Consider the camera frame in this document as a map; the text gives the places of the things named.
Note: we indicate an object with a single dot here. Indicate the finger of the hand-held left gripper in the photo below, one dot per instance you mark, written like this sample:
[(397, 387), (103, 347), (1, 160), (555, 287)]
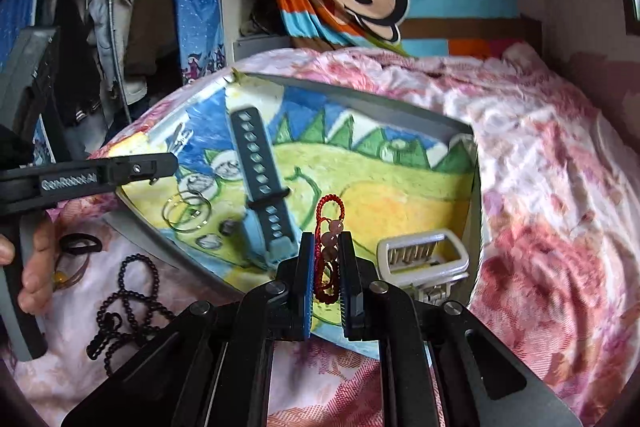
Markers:
[(145, 167)]

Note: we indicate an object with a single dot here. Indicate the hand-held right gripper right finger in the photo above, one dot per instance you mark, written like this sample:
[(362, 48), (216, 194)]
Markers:
[(350, 287)]

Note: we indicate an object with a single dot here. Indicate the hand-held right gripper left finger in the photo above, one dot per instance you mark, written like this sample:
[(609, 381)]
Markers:
[(305, 282)]

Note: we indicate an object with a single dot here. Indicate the silver hoop rings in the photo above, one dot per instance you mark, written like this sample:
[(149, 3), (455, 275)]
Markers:
[(168, 213)]

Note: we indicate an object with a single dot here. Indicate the beige hair claw clip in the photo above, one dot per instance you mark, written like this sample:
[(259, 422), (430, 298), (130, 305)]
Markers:
[(390, 252)]

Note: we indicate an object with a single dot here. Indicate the blue wristwatch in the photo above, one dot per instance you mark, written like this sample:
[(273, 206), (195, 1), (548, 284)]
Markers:
[(260, 239)]

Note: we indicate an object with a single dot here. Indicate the grey tray with dinosaur drawing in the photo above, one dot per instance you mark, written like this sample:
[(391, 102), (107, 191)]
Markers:
[(400, 207)]

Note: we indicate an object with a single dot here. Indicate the person's left hand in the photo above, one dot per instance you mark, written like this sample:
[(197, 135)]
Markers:
[(40, 267)]

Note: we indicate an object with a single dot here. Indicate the rack of hanging clothes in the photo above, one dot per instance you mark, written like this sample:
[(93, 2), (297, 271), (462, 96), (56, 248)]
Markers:
[(145, 32)]

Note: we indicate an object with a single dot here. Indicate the floral bedsheet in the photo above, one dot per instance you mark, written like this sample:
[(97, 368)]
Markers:
[(525, 207)]

